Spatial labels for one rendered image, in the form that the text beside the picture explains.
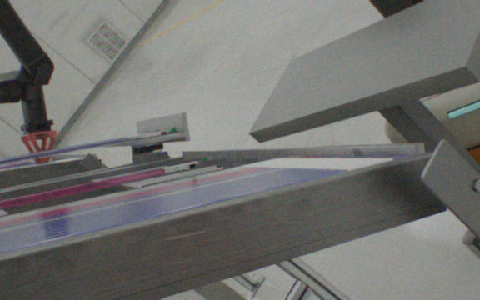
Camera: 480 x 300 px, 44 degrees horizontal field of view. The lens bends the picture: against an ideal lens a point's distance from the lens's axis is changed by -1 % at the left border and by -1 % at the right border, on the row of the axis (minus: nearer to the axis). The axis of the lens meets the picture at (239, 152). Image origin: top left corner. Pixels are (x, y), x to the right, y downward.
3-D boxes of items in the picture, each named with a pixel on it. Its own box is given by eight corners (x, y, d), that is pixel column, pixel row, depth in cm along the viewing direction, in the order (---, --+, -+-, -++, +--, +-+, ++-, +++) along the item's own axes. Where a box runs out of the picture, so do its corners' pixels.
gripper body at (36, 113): (27, 130, 140) (22, 99, 139) (21, 132, 149) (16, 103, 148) (54, 127, 143) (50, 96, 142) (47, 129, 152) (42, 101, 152)
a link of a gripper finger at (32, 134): (32, 164, 139) (26, 124, 138) (28, 165, 145) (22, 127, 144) (62, 160, 142) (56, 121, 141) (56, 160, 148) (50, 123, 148)
